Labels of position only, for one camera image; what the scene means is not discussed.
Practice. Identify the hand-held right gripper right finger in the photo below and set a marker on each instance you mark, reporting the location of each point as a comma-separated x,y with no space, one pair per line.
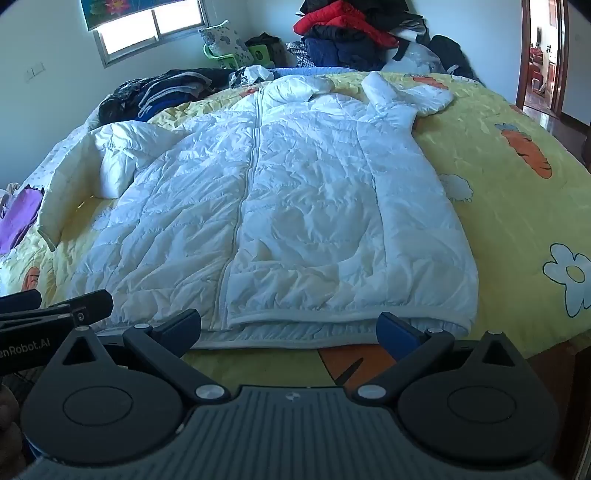
396,330

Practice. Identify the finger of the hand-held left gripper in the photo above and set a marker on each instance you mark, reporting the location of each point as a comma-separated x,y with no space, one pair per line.
21,301
87,305

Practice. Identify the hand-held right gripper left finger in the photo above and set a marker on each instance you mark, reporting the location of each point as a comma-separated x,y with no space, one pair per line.
183,324

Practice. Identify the white puffer jacket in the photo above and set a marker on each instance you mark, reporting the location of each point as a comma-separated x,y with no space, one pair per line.
300,194

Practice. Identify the pile of dark clothes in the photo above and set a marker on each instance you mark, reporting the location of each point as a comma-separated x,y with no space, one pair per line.
157,92

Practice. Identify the black clothes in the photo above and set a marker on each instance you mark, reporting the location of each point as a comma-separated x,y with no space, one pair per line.
392,16

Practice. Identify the purple cloth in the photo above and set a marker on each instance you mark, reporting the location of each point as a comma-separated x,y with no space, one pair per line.
21,212

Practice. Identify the cream quilt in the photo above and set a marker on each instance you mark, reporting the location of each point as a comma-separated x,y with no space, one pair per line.
64,184

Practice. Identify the yellow printed blanket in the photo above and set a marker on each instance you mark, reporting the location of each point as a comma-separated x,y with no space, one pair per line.
508,207

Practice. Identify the window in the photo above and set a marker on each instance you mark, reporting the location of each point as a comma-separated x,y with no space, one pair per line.
138,39

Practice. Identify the white plastic bag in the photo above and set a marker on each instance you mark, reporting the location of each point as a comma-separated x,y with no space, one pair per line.
422,57

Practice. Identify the light blue sheet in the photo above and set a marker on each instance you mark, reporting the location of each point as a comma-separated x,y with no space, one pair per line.
295,72

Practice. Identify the green plastic stool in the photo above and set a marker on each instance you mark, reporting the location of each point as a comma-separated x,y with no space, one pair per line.
258,54

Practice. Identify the navy jacket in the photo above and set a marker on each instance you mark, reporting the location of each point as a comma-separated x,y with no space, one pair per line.
341,53

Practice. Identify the black cloth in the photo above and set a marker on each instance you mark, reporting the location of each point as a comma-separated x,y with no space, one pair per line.
450,50

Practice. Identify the patterned pillow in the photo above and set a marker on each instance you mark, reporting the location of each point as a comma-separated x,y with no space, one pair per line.
226,41

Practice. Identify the checkered cloth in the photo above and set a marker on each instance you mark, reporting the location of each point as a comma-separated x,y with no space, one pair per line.
299,55

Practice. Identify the wooden door frame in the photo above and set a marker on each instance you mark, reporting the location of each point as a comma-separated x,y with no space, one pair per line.
524,69

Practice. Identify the lotus wall poster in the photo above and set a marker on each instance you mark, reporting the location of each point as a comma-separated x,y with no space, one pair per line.
111,11

